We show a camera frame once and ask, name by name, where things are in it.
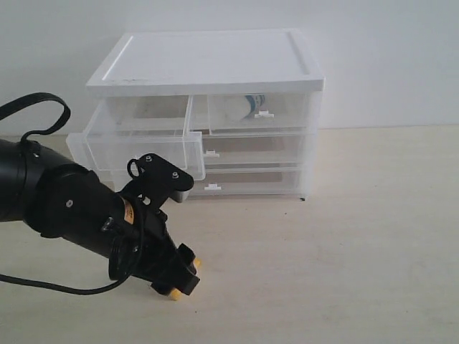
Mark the blue white cylindrical bottle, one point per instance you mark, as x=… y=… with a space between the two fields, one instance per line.
x=240 y=107

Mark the yellow cheese wedge block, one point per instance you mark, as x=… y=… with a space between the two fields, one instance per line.
x=180 y=280

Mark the white plastic drawer cabinet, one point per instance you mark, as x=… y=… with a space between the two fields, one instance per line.
x=215 y=63

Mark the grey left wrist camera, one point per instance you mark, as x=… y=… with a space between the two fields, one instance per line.
x=156 y=179

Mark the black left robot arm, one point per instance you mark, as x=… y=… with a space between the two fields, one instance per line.
x=61 y=199

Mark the wide clear drawer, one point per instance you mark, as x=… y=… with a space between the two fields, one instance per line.
x=252 y=182
x=254 y=149

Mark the middle wide clear drawer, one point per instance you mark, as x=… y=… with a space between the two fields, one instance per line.
x=254 y=149

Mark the bottom wide clear drawer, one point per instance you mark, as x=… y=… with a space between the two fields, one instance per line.
x=252 y=182

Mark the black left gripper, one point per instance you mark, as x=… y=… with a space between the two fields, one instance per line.
x=140 y=246

